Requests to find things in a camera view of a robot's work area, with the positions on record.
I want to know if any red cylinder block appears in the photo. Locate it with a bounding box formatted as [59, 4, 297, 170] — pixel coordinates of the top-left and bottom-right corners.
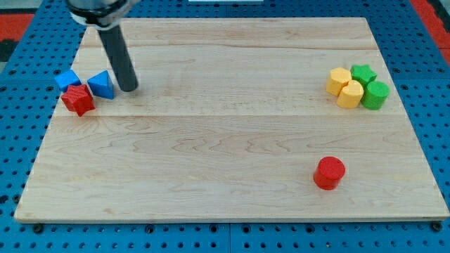
[313, 156, 346, 190]

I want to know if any wooden board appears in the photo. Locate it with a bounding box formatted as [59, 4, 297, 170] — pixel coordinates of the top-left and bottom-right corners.
[15, 18, 449, 223]

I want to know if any blue triangle block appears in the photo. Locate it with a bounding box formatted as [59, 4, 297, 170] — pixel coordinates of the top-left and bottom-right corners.
[87, 70, 114, 100]

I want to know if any green cylinder block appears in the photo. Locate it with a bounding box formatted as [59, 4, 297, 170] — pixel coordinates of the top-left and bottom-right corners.
[361, 81, 390, 110]

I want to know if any blue cube block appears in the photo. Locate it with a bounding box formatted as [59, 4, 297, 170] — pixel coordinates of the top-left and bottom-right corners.
[54, 70, 82, 92]

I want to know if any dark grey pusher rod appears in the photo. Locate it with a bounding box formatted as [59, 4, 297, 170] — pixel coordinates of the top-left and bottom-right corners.
[98, 25, 139, 92]

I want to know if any yellow pentagon block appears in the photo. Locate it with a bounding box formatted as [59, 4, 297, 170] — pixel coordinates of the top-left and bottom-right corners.
[326, 67, 352, 96]

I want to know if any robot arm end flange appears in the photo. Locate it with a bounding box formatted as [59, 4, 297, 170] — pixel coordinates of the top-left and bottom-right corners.
[65, 0, 141, 30]

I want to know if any green star block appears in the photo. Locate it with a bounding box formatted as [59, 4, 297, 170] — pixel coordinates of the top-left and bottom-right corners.
[350, 65, 378, 88]

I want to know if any yellow heart block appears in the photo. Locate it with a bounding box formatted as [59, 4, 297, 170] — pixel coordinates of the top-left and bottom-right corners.
[337, 80, 364, 109]

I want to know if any red star block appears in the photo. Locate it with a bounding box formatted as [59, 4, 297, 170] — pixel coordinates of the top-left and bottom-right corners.
[61, 84, 96, 117]

